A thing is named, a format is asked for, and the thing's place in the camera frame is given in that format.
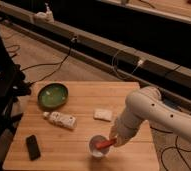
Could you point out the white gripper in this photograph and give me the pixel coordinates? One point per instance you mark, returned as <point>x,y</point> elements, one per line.
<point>123,130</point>

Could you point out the red pepper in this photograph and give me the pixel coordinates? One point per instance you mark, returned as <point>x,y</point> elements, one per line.
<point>105,144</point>

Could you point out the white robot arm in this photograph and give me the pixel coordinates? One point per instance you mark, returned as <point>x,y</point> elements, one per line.
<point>146,104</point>

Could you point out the white ceramic cup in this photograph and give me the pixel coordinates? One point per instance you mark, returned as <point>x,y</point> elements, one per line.
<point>94,148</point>

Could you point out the white sponge block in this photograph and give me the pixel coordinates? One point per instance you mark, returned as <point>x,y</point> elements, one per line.
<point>103,114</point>

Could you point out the white plastic bottle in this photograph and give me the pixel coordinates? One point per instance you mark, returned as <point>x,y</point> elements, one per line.
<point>60,119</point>

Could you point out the green bowl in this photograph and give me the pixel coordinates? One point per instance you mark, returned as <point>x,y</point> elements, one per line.
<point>52,96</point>

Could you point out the black tripod stand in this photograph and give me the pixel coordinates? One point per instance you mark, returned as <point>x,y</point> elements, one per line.
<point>12,85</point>

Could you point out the white power strip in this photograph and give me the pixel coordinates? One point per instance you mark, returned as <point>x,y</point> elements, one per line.
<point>47,15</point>

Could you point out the metal rail beam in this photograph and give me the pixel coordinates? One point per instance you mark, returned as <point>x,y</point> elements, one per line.
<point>138,44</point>

